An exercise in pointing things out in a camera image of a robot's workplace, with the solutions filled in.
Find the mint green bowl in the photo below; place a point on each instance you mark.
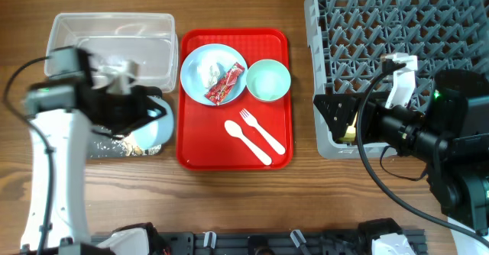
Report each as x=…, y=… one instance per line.
x=268, y=80

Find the black tray bin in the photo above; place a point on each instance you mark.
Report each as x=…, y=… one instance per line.
x=99, y=132

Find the red strawberry snack wrapper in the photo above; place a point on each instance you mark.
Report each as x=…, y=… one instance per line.
x=218, y=93

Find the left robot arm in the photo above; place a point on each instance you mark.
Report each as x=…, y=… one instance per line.
x=62, y=113

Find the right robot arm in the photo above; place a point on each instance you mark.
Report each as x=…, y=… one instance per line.
x=451, y=138

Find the light blue bowl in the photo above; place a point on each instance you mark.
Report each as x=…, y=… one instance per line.
x=157, y=132

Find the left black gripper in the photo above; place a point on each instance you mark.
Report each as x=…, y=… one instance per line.
x=137, y=100

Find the clear plastic bin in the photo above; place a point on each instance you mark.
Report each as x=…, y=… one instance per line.
x=147, y=39

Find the yellow plastic cup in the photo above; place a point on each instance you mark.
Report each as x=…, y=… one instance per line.
x=350, y=134

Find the light blue plate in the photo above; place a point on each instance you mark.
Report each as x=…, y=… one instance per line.
x=225, y=56

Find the grey dishwasher rack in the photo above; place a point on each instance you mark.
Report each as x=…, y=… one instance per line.
x=348, y=37

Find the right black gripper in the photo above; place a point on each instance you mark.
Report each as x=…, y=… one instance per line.
x=350, y=102

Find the rice food leftovers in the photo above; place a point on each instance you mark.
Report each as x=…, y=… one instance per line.
x=106, y=148

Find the red plastic tray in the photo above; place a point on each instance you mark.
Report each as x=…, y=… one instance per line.
x=234, y=108

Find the white crumpled napkin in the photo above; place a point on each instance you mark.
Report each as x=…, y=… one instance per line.
x=209, y=72

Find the white plastic spoon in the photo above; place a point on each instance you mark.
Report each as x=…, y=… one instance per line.
x=235, y=130

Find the white plastic fork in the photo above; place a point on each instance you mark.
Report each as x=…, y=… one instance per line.
x=252, y=121

